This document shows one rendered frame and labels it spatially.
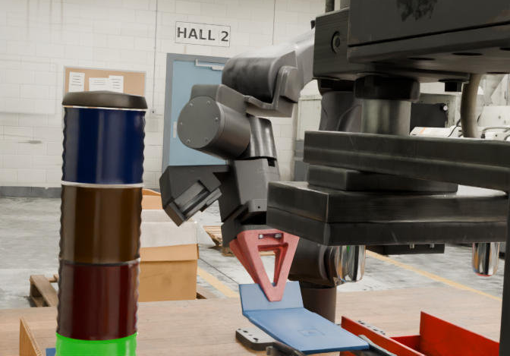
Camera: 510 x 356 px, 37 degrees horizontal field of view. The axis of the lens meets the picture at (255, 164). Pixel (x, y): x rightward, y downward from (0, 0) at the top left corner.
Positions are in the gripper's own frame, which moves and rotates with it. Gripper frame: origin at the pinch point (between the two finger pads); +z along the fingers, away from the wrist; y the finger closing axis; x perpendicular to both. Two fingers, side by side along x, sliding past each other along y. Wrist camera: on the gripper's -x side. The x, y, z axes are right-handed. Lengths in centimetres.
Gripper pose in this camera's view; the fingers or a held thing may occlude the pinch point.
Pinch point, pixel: (272, 294)
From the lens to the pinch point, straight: 83.0
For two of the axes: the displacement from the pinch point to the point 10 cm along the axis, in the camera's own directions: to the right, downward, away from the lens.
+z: 1.5, 9.4, -3.2
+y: 3.4, -3.5, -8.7
